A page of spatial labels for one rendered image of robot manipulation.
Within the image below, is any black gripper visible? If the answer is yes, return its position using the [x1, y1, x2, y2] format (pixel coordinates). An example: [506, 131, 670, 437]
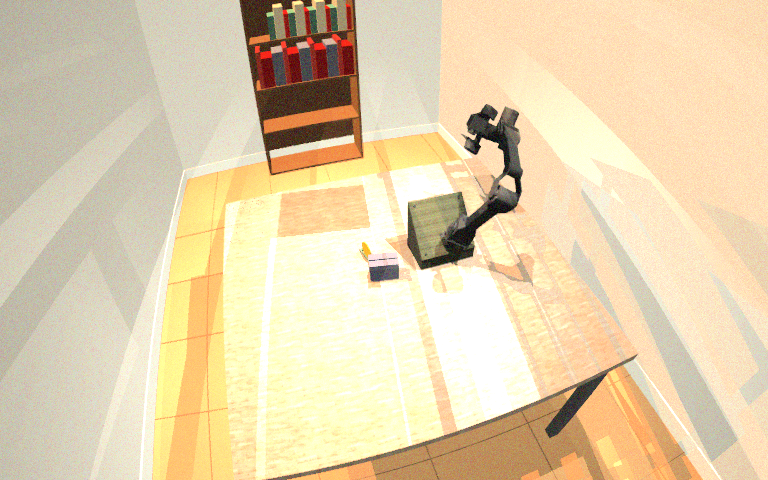
[460, 104, 498, 155]

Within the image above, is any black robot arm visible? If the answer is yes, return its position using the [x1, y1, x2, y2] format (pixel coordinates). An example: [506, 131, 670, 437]
[440, 106, 524, 250]

